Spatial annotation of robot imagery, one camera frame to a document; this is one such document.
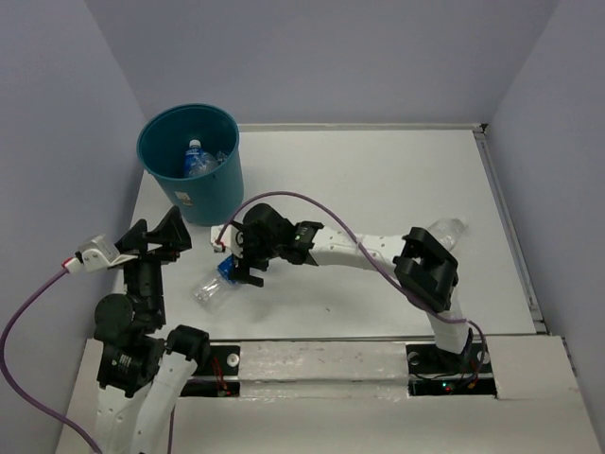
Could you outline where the Pocari bottle white cap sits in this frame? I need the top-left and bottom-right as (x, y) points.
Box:
(183, 139), (214, 178)

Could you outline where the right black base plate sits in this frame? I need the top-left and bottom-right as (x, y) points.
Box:
(406, 342), (497, 397)

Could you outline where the small blue label bottle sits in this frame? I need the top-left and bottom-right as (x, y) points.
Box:
(200, 150), (230, 173)

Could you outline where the teal plastic bin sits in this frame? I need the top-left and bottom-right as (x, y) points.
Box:
(136, 104), (244, 226)

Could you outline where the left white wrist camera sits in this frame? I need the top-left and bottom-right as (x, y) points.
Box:
(61, 235), (135, 274)

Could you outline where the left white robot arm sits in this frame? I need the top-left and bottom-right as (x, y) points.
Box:
(94, 207), (211, 453)

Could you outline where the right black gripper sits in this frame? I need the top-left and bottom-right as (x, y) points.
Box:
(228, 221), (282, 286)

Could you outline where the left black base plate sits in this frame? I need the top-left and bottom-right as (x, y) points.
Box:
(181, 343), (241, 398)

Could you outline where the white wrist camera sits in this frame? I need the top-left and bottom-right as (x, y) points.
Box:
(210, 224), (243, 256)
(61, 235), (135, 274)

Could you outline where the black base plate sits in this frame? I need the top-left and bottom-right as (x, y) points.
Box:
(181, 343), (241, 398)
(406, 342), (497, 397)

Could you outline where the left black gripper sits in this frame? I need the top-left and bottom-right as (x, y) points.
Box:
(114, 202), (193, 323)

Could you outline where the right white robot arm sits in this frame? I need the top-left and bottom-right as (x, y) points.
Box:
(222, 203), (486, 374)

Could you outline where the clear bottle beige label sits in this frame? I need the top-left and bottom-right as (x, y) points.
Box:
(426, 218), (468, 252)

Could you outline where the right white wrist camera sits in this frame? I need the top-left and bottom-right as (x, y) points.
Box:
(210, 224), (243, 256)

